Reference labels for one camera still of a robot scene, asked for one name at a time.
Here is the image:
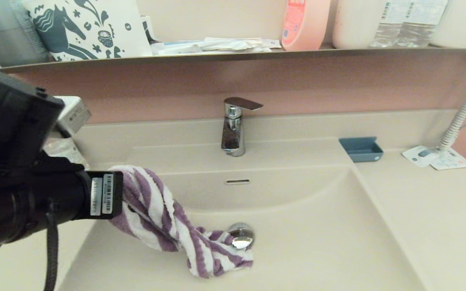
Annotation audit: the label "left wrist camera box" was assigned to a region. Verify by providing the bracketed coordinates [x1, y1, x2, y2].
[51, 96, 92, 139]

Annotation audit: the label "white coiled cord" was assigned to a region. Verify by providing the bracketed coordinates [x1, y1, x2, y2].
[437, 61, 466, 152]

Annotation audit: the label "clear bottle with white label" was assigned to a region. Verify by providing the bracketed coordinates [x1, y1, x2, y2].
[43, 137, 90, 170]

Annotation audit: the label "chrome sink faucet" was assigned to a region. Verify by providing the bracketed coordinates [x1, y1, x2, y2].
[221, 97, 264, 157]

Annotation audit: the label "pink plastic bottle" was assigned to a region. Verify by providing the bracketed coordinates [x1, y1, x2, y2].
[281, 0, 331, 52]

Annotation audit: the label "white bag with horse print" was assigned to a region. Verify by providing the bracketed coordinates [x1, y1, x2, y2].
[23, 0, 154, 62]

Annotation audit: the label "clear plastic water bottle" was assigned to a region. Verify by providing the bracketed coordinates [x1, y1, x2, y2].
[396, 0, 449, 48]
[370, 0, 404, 49]

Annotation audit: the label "white packets on shelf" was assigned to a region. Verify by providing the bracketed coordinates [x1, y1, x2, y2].
[203, 37, 265, 52]

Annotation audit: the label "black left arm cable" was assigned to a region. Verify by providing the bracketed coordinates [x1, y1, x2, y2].
[43, 202, 59, 291]

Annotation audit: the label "white kettle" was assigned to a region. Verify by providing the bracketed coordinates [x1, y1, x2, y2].
[430, 0, 466, 49]

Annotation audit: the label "large white plastic jug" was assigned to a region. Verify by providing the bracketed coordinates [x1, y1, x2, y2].
[332, 0, 383, 50]

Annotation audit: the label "white card with grey spot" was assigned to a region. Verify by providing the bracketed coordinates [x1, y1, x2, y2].
[402, 145, 440, 168]

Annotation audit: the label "purple white striped towel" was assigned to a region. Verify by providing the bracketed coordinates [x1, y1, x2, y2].
[108, 165, 254, 278]

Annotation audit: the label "chrome drain stopper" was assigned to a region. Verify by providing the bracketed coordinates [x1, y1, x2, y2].
[227, 222, 255, 249]

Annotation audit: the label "blue plastic soap tray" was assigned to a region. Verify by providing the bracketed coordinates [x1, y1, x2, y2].
[339, 137, 384, 163]

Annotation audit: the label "grey translucent container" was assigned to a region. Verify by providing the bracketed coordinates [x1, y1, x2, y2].
[0, 0, 51, 67]

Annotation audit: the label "white sachet packet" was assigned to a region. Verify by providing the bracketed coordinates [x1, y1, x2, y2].
[151, 42, 205, 56]

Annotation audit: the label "white ceramic sink basin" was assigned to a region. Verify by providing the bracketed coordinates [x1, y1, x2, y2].
[57, 137, 432, 291]

